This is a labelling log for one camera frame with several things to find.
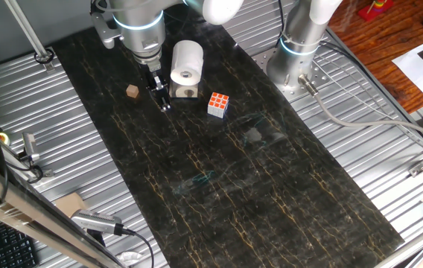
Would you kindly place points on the brown wooden table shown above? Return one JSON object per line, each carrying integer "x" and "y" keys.
{"x": 375, "y": 44}

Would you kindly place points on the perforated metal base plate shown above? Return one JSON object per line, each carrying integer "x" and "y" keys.
{"x": 263, "y": 59}

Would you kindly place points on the black marble pattern mat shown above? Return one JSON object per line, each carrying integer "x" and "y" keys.
{"x": 234, "y": 186}

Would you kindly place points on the white paper with marker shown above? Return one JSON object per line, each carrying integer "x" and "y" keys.
{"x": 420, "y": 70}

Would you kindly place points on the small wooden cube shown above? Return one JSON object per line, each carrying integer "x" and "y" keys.
{"x": 132, "y": 91}

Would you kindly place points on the red stacking toy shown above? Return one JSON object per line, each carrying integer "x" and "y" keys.
{"x": 375, "y": 10}

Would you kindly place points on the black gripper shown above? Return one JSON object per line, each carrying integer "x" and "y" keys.
{"x": 154, "y": 76}

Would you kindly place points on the black keyboard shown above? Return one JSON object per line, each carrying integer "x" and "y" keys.
{"x": 8, "y": 245}

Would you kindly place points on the crumpled white plastic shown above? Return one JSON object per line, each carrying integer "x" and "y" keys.
{"x": 129, "y": 257}

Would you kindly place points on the yellow green tape roll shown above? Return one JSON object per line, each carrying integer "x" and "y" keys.
{"x": 3, "y": 138}

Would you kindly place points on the aluminium table edge bar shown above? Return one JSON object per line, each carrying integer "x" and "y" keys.
{"x": 412, "y": 243}

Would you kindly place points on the silver robot arm white joints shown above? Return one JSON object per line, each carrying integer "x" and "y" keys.
{"x": 140, "y": 26}

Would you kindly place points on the brown cardboard piece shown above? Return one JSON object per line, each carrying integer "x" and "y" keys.
{"x": 70, "y": 204}

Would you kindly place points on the aluminium frame bar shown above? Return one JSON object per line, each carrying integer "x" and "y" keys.
{"x": 29, "y": 216}

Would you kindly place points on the white toilet paper roll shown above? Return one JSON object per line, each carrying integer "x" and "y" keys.
{"x": 187, "y": 56}

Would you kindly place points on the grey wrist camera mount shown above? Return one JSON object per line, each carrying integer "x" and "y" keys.
{"x": 104, "y": 31}

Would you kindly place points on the Rubik's cube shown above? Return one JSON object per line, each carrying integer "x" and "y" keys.
{"x": 217, "y": 105}

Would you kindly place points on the small grey camera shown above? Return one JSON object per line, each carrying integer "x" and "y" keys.
{"x": 30, "y": 146}

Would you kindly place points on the silver depth camera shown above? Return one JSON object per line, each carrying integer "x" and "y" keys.
{"x": 94, "y": 221}

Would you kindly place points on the thin aluminium pole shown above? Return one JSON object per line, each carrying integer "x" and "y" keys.
{"x": 27, "y": 28}

